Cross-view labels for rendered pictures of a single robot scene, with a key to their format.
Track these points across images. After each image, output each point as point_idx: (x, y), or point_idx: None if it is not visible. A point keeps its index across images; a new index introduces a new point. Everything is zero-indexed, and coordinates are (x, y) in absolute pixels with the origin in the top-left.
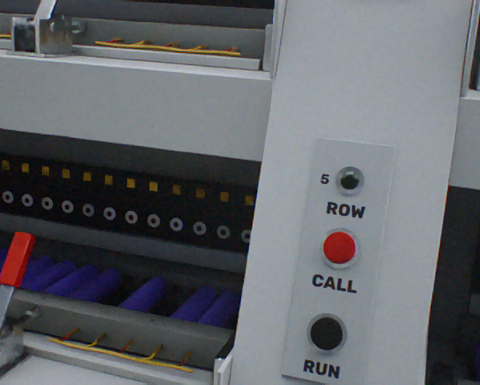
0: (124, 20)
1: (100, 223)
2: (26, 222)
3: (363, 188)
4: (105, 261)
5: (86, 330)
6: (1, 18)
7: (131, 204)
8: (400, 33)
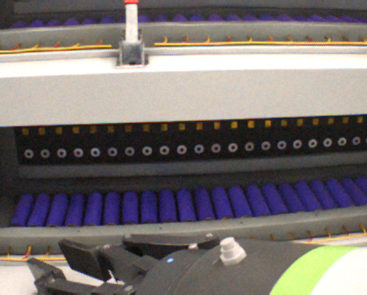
0: (339, 11)
1: (334, 148)
2: (283, 161)
3: None
4: (355, 172)
5: None
6: (328, 28)
7: (356, 133)
8: None
